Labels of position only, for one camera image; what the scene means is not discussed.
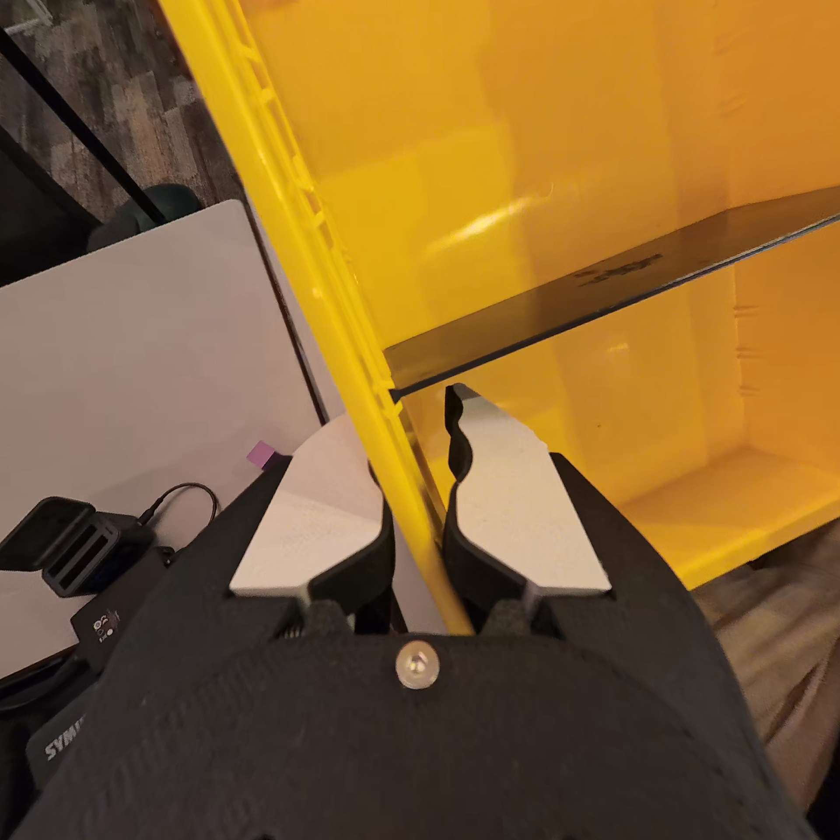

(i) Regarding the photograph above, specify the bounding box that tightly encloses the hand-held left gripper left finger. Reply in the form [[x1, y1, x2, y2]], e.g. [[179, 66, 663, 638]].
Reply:
[[228, 413, 396, 618]]

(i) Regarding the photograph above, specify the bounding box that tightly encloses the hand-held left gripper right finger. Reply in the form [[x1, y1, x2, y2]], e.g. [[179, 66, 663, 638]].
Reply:
[[442, 383, 614, 621]]

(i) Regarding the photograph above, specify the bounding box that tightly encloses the yellow plastic bin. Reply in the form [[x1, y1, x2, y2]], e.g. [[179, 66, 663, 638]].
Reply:
[[157, 0, 840, 637]]

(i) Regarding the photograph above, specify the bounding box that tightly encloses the black box with label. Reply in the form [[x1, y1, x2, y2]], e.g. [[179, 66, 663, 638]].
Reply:
[[69, 548, 175, 664]]

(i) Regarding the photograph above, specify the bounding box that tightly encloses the black divider panel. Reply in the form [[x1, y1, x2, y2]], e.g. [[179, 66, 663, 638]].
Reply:
[[384, 187, 840, 401]]

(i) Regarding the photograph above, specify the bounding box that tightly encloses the open black charger case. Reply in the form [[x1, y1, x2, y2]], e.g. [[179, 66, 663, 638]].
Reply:
[[0, 497, 155, 598]]

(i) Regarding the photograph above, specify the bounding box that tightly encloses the black device with white print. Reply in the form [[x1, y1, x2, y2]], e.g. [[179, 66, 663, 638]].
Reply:
[[26, 696, 93, 788]]

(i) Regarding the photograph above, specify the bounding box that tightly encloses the dark green chair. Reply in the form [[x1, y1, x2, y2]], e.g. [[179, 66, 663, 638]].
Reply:
[[88, 184, 204, 250]]

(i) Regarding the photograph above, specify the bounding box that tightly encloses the thin black cable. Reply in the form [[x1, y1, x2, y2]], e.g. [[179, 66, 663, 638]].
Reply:
[[138, 482, 219, 526]]

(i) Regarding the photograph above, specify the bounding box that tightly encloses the black metal frame bar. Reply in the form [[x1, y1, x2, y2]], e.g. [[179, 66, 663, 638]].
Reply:
[[0, 29, 165, 224]]

